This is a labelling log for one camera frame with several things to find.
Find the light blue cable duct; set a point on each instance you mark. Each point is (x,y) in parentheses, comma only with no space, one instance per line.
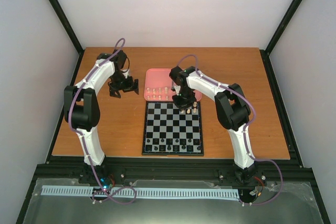
(142,193)

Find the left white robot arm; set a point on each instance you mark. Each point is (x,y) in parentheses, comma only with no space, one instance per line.
(81,108)

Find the pink plastic tray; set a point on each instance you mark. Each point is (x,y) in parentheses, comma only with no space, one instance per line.
(159,78)

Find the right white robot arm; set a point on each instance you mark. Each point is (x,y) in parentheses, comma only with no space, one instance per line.
(232,109)

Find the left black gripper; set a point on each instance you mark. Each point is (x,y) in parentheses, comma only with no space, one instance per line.
(113,88)

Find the black chess piece row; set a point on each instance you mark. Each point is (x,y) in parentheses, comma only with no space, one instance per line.
(172,145)

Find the black and white chessboard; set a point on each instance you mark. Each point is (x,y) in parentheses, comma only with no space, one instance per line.
(165,120)

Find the black aluminium frame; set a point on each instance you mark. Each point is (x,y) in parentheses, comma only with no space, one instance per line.
(293,170)

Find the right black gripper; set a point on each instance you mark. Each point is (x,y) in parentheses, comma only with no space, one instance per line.
(182,106)

